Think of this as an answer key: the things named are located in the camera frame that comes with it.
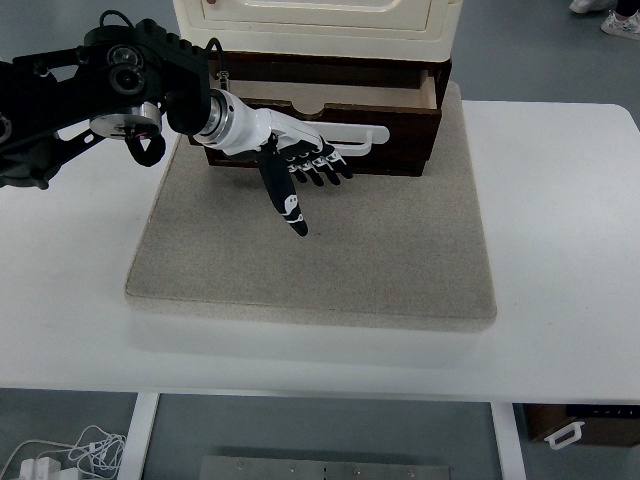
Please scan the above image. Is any white table leg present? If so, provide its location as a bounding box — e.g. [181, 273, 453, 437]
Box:
[489, 402, 528, 480]
[119, 393, 162, 480]

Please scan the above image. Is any person's white shoe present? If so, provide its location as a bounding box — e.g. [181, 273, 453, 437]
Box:
[599, 9, 640, 42]
[568, 0, 618, 15]

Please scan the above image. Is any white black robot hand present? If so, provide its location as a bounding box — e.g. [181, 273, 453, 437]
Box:
[214, 91, 355, 238]

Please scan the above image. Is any white power adapter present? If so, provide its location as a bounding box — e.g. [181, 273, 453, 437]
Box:
[19, 456, 64, 480]

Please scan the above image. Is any dark wood drawer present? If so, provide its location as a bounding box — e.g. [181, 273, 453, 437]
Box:
[188, 69, 445, 178]

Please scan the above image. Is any beige fabric mat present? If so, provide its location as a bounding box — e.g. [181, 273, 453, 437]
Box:
[123, 82, 499, 336]

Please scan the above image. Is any brown wooden box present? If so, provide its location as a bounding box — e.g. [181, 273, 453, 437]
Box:
[522, 403, 640, 448]

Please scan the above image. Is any white cable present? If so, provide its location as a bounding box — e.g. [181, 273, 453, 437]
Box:
[0, 424, 129, 480]

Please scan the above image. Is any cream plastic cabinet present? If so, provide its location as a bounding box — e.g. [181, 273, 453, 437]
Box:
[172, 0, 461, 64]

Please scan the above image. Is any white drawer handle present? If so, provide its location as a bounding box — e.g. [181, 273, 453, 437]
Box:
[298, 119, 391, 158]

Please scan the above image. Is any white box handle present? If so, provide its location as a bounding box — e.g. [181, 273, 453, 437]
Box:
[543, 419, 587, 451]

